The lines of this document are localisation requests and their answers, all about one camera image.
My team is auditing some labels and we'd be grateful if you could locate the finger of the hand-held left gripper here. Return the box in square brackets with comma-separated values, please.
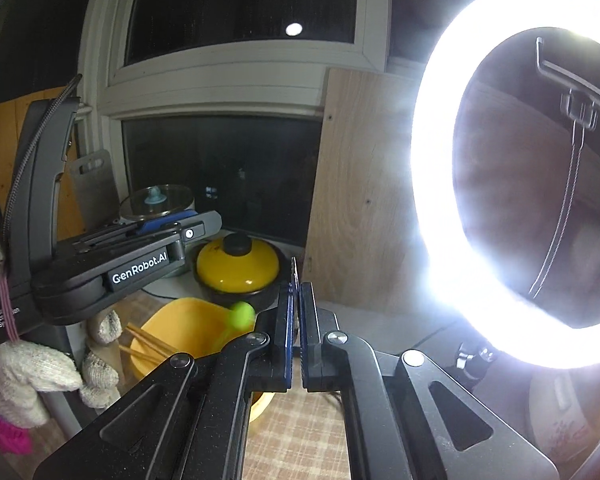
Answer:
[80, 214, 203, 242]
[172, 210, 223, 263]

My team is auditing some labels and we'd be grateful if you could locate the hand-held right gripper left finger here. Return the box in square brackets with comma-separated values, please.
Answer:
[32, 255, 301, 480]

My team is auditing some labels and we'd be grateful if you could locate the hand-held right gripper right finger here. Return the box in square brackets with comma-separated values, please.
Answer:
[300, 281, 553, 480]

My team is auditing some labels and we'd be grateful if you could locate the green plastic spoon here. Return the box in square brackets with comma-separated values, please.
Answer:
[211, 301, 257, 356]

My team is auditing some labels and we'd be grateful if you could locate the yellow plastic container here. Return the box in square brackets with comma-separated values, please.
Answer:
[129, 297, 276, 423]

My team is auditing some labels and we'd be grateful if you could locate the wooden chopstick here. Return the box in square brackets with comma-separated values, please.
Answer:
[125, 324, 173, 357]
[117, 344, 168, 362]

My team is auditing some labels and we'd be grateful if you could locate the person's left forearm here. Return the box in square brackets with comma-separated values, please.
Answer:
[0, 387, 33, 456]

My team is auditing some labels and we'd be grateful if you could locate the person's left hand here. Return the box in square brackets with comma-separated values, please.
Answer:
[0, 310, 123, 428]

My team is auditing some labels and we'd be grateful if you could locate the glass lid with blue knob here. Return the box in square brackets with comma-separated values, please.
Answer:
[119, 185, 196, 223]

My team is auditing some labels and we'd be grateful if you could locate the yellow pot lid black knob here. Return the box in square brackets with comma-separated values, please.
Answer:
[196, 232, 281, 292]

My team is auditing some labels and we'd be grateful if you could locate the black clay pot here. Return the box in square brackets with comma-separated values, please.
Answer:
[192, 242, 293, 311]

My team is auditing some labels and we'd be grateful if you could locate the grey cutting board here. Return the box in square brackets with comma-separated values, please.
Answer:
[69, 149, 122, 231]

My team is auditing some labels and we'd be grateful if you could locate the checkered tablecloth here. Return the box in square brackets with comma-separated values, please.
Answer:
[80, 285, 353, 480]

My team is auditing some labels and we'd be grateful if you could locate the light wooden panel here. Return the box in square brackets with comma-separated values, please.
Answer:
[302, 67, 431, 316]

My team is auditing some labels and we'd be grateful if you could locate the white appliance red print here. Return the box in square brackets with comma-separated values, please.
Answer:
[527, 365, 600, 466]

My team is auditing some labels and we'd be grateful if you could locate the phone holder with gooseneck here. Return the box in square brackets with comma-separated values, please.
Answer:
[527, 37, 600, 298]

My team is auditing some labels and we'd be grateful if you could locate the braided black cable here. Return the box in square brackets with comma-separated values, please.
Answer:
[2, 74, 83, 263]

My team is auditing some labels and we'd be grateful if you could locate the white window frame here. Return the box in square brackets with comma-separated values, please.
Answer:
[77, 0, 396, 261]

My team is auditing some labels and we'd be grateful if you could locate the black ring light stand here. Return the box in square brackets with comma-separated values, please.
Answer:
[455, 342, 496, 391]

